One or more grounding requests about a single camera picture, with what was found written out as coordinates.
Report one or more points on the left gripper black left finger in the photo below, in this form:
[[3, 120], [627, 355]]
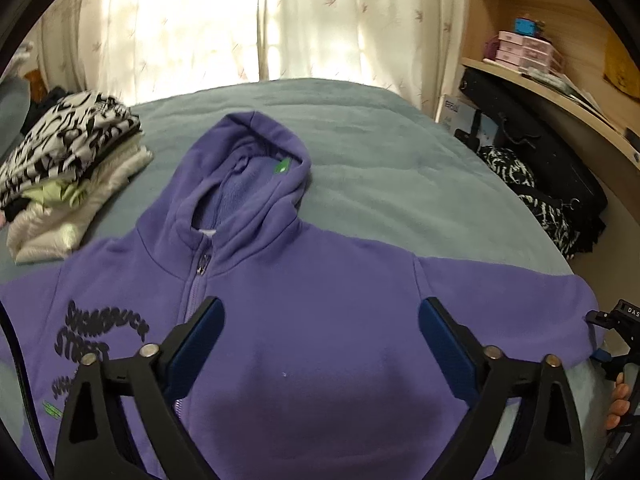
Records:
[[95, 440]]

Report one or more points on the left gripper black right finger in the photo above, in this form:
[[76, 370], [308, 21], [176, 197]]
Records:
[[545, 440]]

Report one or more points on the purple zip hoodie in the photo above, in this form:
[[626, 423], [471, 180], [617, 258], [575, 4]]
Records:
[[321, 371]]

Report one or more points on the right hand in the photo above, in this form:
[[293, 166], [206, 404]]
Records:
[[619, 403]]

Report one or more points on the black white patterned hanging cloth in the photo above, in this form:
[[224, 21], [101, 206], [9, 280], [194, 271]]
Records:
[[572, 233]]

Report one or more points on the white padded folded jacket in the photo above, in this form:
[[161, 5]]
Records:
[[44, 233]]

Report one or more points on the light green folded garment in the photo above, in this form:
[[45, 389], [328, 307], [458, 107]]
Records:
[[58, 193]]

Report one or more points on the black white patterned folded garment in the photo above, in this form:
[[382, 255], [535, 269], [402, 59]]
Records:
[[68, 140]]

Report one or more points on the white cardboard box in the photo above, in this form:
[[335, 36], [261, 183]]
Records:
[[466, 123]]

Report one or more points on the light blue bed blanket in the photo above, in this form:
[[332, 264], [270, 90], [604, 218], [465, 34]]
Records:
[[380, 170]]

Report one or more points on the wooden shelf unit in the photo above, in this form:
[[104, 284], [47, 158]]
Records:
[[581, 34]]

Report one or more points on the grey blue pillow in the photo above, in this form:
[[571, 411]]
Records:
[[14, 106]]

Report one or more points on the pink drawer organizer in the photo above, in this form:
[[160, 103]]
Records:
[[527, 51]]

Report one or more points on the small blue box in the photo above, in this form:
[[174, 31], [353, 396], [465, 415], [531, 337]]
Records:
[[528, 27]]

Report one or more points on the white floral curtain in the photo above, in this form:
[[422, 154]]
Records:
[[145, 50]]

